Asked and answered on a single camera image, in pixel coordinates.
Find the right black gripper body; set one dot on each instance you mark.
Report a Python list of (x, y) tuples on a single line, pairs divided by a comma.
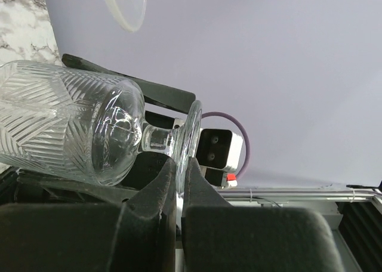
[(148, 164)]

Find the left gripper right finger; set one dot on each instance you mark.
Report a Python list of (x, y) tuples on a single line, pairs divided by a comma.
[(218, 236)]

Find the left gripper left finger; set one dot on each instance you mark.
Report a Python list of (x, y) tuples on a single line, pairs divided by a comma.
[(135, 235)]

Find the clear patterned stemmed glass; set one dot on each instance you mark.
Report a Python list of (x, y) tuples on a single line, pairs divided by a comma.
[(84, 126)]

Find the clear round wine glass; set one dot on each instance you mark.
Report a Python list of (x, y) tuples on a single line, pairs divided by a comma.
[(129, 14)]

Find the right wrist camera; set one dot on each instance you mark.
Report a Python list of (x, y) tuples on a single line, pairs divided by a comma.
[(218, 154)]

